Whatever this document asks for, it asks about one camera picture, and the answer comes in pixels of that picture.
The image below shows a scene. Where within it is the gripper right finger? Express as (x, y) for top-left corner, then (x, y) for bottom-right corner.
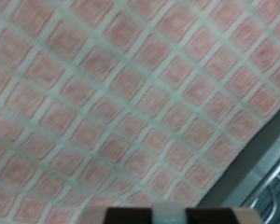
(185, 206), (265, 224)

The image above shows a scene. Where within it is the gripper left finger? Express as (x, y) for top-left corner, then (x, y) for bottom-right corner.
(76, 206), (154, 224)

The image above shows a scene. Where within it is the grey plastic crate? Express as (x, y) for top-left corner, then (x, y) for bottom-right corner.
(197, 99), (280, 209)

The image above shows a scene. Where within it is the pink checked towel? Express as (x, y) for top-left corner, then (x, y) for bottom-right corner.
(0, 0), (280, 224)

